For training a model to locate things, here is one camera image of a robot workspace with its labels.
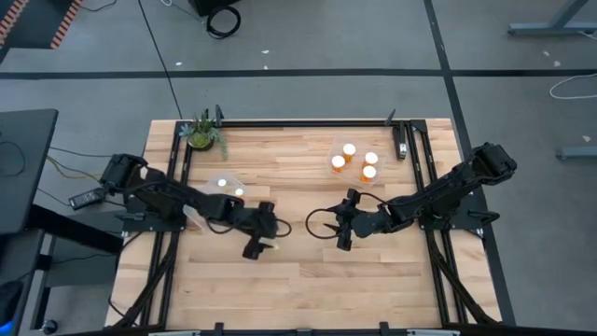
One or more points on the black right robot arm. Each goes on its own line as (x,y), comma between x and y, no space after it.
(443,191)

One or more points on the black corner post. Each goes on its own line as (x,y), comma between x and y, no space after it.
(218,114)
(391,119)

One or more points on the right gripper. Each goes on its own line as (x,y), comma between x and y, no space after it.
(368,225)

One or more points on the black power adapter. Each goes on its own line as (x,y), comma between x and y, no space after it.
(86,198)

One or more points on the black desk leg beam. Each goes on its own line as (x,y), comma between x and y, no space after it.
(79,233)

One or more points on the small orange pill bottle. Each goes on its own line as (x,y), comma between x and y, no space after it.
(338,161)

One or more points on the black caster wheel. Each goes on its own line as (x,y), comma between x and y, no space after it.
(49,326)

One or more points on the small yellow-green pill bottle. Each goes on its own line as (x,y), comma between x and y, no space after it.
(222,182)

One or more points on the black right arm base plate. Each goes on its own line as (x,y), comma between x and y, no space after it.
(466,219)

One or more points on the black aluminium table frame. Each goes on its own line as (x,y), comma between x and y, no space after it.
(280,123)

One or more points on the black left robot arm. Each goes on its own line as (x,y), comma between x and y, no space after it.
(163,196)

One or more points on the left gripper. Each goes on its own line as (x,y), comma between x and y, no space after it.
(263,219)

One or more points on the black mat orange striped edges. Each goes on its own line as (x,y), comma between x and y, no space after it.
(37,23)

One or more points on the large orange pill bottle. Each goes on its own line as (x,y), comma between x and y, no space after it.
(369,172)
(349,149)
(371,158)

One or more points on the white light bar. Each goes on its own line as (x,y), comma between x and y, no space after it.
(175,333)
(434,332)

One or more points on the black box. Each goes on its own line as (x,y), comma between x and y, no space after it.
(205,5)

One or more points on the blue bottle pink pills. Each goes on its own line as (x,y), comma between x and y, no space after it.
(239,191)

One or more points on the grey table leg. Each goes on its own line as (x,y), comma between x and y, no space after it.
(536,29)

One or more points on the black desk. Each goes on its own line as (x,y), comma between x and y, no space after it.
(23,177)

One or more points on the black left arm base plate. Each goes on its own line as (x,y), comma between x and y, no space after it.
(154,226)

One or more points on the clear plastic bin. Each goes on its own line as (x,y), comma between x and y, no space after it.
(355,164)
(231,183)

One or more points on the grey table foot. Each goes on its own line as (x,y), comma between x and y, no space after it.
(578,153)

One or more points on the black bracket silver label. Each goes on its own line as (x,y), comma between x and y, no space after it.
(401,149)

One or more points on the potted green succulent plant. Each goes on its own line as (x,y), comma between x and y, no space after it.
(200,137)

